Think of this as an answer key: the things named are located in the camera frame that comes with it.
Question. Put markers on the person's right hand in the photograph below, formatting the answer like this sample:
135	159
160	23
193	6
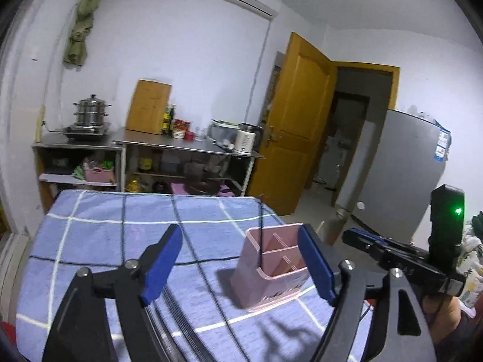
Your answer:
443	316

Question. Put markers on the floral cloth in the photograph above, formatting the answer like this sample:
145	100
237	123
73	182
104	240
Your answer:
471	267

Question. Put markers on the blue plaid blanket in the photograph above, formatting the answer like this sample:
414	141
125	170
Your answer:
94	233

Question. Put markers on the blue white sticker label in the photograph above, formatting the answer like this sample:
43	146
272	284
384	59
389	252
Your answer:
441	145

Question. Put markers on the white wall pipe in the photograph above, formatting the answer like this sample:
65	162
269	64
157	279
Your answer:
260	64

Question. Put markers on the white electric kettle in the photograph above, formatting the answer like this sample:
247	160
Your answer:
244	141

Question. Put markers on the green hanging cloth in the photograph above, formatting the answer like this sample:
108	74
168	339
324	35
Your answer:
81	26

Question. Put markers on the clear glass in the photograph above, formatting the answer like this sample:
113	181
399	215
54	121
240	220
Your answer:
200	134

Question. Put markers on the induction cooktop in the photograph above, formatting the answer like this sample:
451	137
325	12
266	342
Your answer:
86	132

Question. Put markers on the black chopstick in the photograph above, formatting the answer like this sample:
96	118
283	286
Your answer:
259	226

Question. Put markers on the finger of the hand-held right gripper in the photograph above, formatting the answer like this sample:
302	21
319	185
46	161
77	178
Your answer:
358	243
371	236

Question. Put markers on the pile of black chopsticks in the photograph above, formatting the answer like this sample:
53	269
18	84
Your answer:
181	320

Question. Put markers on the small red cup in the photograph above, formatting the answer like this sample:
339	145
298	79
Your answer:
190	135

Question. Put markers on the white wall switch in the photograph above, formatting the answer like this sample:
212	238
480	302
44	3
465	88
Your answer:
34	54

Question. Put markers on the yellow door frame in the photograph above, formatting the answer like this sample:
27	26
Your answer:
394	83

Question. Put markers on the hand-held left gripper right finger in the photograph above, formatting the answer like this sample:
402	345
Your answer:
317	267

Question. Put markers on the wooden rolling pin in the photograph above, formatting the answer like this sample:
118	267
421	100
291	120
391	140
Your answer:
39	120

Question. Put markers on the wooden cutting board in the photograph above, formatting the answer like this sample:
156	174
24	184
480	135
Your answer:
149	105

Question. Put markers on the steel steamer pot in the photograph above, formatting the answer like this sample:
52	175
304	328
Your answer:
91	111

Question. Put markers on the dark oil bottle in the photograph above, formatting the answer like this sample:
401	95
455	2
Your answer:
172	118

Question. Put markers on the steel kitchen table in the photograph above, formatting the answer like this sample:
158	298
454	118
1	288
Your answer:
196	145

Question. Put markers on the wooden cabinet with steel top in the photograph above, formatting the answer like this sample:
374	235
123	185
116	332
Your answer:
53	145

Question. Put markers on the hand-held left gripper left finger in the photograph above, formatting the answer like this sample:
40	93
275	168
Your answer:
162	267

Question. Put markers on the clear food container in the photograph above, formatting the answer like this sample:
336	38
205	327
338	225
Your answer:
222	130

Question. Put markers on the grey refrigerator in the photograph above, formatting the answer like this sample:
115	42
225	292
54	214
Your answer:
396	166

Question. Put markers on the pink plastic utensil holder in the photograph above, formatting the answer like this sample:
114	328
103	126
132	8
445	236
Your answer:
264	282

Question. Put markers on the pink basket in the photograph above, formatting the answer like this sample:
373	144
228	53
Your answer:
99	175

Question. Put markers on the yellow label sauce bottle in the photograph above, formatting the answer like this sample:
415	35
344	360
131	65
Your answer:
165	120

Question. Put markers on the yellow wooden door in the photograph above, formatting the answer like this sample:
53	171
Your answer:
294	120

